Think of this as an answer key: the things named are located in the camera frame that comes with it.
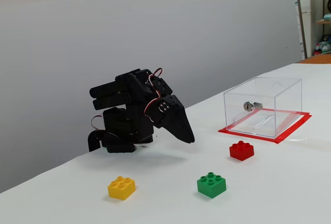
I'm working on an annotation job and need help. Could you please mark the black table clamp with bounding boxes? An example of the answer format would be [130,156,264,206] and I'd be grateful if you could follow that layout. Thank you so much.
[87,130,104,153]

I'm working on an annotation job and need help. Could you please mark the red tape frame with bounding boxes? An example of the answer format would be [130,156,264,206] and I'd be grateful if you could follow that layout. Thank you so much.
[218,108,312,145]

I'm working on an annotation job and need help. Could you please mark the metal shelf rack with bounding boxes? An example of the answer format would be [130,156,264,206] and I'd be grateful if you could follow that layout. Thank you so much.
[293,0,331,59]

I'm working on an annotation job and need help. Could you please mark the silver cam lock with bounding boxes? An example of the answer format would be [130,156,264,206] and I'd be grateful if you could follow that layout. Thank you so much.
[243,100,263,112]

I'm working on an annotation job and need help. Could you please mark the clear plastic bag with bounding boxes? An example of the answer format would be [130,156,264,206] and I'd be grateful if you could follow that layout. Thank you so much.
[320,35,331,54]

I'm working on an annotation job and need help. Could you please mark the white cabinet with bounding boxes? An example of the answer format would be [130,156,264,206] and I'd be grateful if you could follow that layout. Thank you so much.
[299,0,315,56]

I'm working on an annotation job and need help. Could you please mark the red lego brick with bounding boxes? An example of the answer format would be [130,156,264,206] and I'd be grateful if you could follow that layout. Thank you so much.
[229,140,255,161]

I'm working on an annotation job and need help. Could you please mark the red white gripper servo cable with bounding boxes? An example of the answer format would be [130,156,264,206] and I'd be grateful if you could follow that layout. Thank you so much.
[143,97,162,121]

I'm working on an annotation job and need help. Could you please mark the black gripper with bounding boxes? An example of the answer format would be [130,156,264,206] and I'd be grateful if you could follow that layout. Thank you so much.
[151,94,195,144]

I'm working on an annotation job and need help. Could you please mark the transparent acrylic box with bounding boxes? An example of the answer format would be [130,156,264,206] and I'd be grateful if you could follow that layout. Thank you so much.
[223,76,303,139]

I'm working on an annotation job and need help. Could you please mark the green lego brick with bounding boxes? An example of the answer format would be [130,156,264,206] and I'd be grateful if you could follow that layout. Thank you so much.
[197,172,227,199]

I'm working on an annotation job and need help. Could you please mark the yellow lego brick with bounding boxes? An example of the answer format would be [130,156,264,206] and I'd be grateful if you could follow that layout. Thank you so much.
[107,176,137,201]

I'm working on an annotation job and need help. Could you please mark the red white base servo cable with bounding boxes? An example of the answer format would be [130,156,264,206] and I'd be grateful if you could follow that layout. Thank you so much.
[90,115,104,131]

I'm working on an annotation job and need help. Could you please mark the orange wooden table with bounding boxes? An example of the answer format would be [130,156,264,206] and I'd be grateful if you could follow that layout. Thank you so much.
[297,53,331,65]

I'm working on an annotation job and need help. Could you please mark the red white wrist servo cable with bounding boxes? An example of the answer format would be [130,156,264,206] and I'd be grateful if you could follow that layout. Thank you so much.
[148,67,165,98]

